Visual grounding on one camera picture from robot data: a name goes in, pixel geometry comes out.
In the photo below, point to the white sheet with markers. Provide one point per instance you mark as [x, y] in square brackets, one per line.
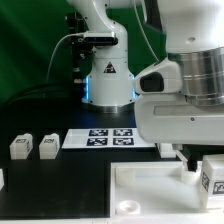
[104, 138]

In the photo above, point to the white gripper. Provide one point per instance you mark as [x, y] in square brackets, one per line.
[169, 118]

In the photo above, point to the white square table top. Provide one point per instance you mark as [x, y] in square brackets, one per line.
[158, 193]

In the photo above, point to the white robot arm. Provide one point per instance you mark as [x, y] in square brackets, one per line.
[194, 40]

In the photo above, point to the white block left edge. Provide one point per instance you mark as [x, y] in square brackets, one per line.
[1, 179]

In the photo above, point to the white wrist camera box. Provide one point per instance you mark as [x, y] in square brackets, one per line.
[161, 77]

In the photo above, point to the black camera on stand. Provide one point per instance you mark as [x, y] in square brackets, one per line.
[82, 42]

